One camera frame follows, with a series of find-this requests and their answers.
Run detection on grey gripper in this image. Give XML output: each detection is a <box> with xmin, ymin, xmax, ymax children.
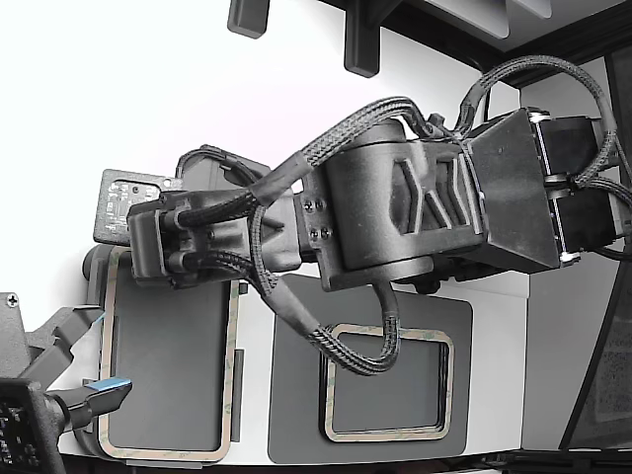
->
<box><xmin>0</xmin><ymin>290</ymin><xmax>135</xmax><ymax>432</ymax></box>

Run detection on rectangular frame with tan tape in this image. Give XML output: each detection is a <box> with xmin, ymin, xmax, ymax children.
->
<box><xmin>317</xmin><ymin>328</ymin><xmax>451</xmax><ymax>440</ymax></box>
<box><xmin>320</xmin><ymin>325</ymin><xmax>453</xmax><ymax>441</ymax></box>
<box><xmin>97</xmin><ymin>245</ymin><xmax>242</xmax><ymax>464</ymax></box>

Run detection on stack of rectangular frames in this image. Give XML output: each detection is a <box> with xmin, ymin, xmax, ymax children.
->
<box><xmin>323</xmin><ymin>323</ymin><xmax>455</xmax><ymax>443</ymax></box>

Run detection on short dark grey stand foot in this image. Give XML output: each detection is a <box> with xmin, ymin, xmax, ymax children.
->
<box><xmin>226</xmin><ymin>0</ymin><xmax>271</xmax><ymax>39</ymax></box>

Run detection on long dark stand foot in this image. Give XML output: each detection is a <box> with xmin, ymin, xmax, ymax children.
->
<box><xmin>342</xmin><ymin>0</ymin><xmax>382</xmax><ymax>78</ymax></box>

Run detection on grey gripper camera module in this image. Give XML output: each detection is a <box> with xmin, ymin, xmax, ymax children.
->
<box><xmin>0</xmin><ymin>377</ymin><xmax>70</xmax><ymax>474</ymax></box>

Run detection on light grey frame holder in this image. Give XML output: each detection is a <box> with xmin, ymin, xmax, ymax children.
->
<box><xmin>81</xmin><ymin>244</ymin><xmax>248</xmax><ymax>469</ymax></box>

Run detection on black gripper camera module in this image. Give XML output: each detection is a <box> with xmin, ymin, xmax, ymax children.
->
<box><xmin>93</xmin><ymin>169</ymin><xmax>185</xmax><ymax>247</ymax></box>

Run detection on braided black cable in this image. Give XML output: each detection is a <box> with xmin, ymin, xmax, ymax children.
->
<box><xmin>167</xmin><ymin>204</ymin><xmax>402</xmax><ymax>379</ymax></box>
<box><xmin>162</xmin><ymin>96</ymin><xmax>422</xmax><ymax>224</ymax></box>
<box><xmin>460</xmin><ymin>54</ymin><xmax>621</xmax><ymax>192</ymax></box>

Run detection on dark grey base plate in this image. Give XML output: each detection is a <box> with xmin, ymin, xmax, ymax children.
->
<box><xmin>267</xmin><ymin>274</ymin><xmax>475</xmax><ymax>465</ymax></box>

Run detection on black enclosure frame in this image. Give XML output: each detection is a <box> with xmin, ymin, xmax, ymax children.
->
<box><xmin>315</xmin><ymin>0</ymin><xmax>632</xmax><ymax>88</ymax></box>

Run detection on dark enclosure side panel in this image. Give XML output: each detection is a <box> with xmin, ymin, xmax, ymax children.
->
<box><xmin>557</xmin><ymin>46</ymin><xmax>632</xmax><ymax>450</ymax></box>

